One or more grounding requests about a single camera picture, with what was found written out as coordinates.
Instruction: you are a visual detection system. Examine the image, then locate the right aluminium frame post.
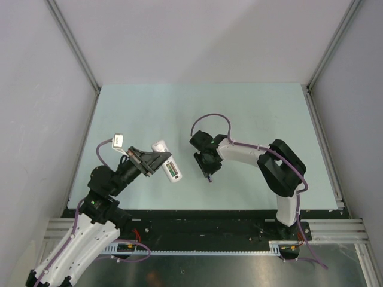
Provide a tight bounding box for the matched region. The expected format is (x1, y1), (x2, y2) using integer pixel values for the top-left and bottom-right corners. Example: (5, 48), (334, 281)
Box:
(306, 0), (364, 90)

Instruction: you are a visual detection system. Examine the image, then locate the left aluminium frame post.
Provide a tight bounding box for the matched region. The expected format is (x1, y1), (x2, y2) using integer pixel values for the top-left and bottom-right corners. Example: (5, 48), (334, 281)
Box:
(44, 0), (101, 93)

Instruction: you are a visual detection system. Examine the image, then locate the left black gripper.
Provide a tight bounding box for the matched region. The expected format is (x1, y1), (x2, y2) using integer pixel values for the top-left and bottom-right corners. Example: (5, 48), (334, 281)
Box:
(110, 146), (172, 196)

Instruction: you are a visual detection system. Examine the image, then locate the grey slotted cable duct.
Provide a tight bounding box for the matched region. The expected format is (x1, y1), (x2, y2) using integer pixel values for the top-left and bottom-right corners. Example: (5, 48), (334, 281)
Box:
(101, 240), (312, 257)

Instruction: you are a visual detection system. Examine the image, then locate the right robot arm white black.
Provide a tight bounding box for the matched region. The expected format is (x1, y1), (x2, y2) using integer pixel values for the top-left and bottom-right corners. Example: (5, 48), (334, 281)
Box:
(190, 131), (308, 240)

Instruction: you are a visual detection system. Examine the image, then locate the white remote control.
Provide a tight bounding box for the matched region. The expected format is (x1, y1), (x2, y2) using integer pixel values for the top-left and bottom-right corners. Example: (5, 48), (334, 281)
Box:
(151, 140), (183, 183)

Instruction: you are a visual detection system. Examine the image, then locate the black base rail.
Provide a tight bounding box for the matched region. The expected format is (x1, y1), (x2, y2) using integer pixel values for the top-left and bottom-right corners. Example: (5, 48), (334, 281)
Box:
(59, 209), (318, 252)

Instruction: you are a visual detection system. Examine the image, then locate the green AAA battery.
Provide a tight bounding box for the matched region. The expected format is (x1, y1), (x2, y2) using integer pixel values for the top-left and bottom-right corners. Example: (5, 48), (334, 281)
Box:
(166, 161), (178, 178)

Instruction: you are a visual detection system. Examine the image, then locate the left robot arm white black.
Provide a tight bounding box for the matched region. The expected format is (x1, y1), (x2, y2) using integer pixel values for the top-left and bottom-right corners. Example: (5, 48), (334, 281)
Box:
(26, 147), (172, 286)

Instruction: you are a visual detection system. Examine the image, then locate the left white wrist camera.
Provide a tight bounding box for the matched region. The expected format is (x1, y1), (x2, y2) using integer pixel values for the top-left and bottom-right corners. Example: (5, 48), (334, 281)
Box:
(112, 133), (124, 150)

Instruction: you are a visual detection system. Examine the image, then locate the aluminium frame post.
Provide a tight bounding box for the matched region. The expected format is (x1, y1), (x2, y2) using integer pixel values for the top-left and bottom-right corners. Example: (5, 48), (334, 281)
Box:
(44, 0), (101, 93)
(306, 0), (364, 90)

